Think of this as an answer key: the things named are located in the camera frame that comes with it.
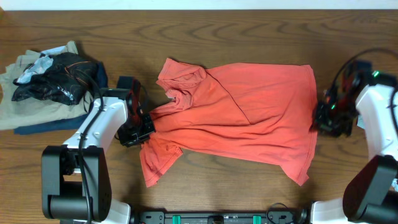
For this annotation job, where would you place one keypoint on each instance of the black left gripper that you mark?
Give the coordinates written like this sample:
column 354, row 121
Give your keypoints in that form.
column 150, row 127

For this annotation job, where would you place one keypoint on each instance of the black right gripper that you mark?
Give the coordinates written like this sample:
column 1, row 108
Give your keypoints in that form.
column 319, row 124

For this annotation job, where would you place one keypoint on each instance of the orange-red t-shirt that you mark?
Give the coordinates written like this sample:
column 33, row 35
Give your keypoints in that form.
column 249, row 111

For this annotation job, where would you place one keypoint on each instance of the light blue-grey garment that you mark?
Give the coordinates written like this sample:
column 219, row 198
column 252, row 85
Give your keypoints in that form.
column 360, row 124

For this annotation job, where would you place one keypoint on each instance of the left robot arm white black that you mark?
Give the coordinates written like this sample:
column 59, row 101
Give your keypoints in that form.
column 76, row 187

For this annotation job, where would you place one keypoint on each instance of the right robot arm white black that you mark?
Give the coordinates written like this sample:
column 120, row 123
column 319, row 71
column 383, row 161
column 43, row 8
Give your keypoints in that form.
column 366, row 96

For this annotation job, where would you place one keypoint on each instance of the navy blue folded garment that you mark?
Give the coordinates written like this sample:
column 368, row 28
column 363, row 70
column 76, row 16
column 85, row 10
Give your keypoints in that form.
column 64, row 124

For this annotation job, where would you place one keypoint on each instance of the black patterned folded garment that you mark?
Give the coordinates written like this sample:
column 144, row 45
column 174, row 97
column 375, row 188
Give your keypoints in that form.
column 64, row 78

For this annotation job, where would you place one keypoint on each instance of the beige folded garment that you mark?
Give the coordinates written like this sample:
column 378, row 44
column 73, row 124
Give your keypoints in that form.
column 28, row 112

